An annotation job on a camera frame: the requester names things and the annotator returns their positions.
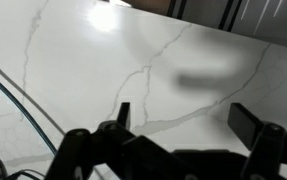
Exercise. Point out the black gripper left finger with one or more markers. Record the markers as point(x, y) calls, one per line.
point(118, 130)

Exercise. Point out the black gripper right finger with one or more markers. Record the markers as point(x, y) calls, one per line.
point(266, 141)

